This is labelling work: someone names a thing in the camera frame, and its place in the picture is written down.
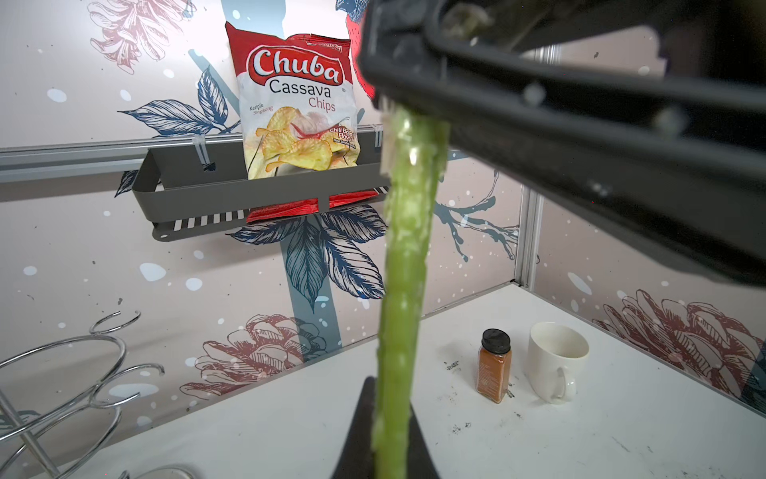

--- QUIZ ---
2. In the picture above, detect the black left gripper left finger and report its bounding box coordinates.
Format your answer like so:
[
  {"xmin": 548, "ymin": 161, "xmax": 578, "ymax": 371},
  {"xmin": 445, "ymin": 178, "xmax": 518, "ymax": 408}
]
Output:
[{"xmin": 331, "ymin": 376, "xmax": 376, "ymax": 479}]

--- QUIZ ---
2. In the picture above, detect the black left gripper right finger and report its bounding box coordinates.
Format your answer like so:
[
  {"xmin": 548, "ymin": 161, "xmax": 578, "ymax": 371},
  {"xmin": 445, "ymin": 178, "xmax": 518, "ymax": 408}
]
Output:
[{"xmin": 407, "ymin": 407, "xmax": 440, "ymax": 479}]

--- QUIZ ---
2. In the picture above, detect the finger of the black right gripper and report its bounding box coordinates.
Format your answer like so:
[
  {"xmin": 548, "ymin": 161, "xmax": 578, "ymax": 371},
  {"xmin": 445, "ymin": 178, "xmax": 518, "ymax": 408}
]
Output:
[{"xmin": 357, "ymin": 1, "xmax": 765, "ymax": 287}]

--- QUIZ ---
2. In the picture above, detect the pink artificial flower bouquet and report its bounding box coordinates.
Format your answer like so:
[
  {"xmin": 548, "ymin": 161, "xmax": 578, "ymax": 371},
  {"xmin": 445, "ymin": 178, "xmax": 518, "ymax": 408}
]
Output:
[{"xmin": 371, "ymin": 100, "xmax": 450, "ymax": 478}]

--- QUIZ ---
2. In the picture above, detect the brown spice bottle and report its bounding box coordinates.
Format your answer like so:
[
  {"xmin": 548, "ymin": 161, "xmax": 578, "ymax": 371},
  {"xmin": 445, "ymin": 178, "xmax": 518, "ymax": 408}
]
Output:
[{"xmin": 477, "ymin": 329, "xmax": 513, "ymax": 403}]

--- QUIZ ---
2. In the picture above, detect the white ceramic mug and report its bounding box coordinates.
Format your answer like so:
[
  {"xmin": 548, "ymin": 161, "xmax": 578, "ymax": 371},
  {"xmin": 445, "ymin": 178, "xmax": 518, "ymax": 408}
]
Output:
[{"xmin": 525, "ymin": 321, "xmax": 590, "ymax": 404}]

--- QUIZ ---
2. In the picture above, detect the chrome wine glass rack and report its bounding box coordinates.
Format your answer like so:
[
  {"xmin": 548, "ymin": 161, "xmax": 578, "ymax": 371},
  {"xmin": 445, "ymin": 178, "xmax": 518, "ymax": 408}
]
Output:
[{"xmin": 1, "ymin": 311, "xmax": 201, "ymax": 478}]

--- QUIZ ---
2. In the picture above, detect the Chuba cassava chips bag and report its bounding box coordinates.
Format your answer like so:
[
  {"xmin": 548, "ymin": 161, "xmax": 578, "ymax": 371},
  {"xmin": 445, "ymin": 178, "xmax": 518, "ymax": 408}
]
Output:
[{"xmin": 224, "ymin": 21, "xmax": 384, "ymax": 224}]

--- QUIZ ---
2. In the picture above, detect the black wire wall basket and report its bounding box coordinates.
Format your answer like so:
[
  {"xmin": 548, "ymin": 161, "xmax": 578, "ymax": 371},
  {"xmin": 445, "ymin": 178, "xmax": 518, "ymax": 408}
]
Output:
[{"xmin": 133, "ymin": 127, "xmax": 390, "ymax": 243}]

